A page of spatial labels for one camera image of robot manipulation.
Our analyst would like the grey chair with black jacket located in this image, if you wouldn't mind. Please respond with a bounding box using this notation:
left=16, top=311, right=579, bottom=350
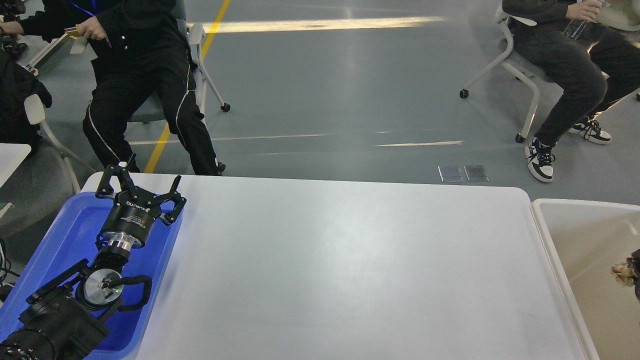
left=1, top=52, right=93, bottom=228

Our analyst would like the person in black tracksuit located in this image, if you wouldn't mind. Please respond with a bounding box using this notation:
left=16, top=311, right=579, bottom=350
left=1, top=0, right=225, bottom=176

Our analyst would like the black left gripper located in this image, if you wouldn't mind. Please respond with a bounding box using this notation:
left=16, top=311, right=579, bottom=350
left=94, top=153, right=186, bottom=250

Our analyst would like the white office chair right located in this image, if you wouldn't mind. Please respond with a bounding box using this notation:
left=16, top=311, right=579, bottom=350
left=459, top=2, right=553, bottom=143

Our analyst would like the left metal floor plate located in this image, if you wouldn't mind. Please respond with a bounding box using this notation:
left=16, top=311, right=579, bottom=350
left=438, top=165, right=464, bottom=183

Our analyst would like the white side table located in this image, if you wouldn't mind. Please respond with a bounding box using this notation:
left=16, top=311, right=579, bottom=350
left=0, top=142, right=32, bottom=187

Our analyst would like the white chair under left person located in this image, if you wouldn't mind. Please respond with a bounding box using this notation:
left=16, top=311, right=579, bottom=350
left=128, top=0, right=231, bottom=124

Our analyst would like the clear water bottle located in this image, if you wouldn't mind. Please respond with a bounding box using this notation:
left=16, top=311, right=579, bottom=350
left=562, top=19, right=595, bottom=40

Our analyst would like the black tripod equipment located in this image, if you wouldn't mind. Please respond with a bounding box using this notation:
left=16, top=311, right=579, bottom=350
left=0, top=0, right=29, bottom=56

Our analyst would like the blue plastic tray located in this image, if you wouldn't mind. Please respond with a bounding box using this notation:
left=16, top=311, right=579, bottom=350
left=0, top=192, right=183, bottom=360

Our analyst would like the seated person with sneakers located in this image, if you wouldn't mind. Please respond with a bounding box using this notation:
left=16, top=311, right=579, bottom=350
left=502, top=0, right=640, bottom=183

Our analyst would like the white plastic bin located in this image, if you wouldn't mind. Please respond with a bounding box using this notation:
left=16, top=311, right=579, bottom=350
left=531, top=198, right=640, bottom=360

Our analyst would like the beige paper ball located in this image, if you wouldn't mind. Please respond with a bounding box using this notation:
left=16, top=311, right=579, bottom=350
left=611, top=261, right=633, bottom=287

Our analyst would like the right metal floor plate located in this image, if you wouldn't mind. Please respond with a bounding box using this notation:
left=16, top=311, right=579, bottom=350
left=463, top=164, right=490, bottom=183

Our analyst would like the metal floor plate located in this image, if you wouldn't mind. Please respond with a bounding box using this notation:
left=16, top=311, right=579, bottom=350
left=463, top=164, right=490, bottom=183
left=438, top=165, right=464, bottom=183

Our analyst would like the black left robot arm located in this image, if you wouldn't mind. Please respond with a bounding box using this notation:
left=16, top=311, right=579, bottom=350
left=1, top=162, right=186, bottom=360

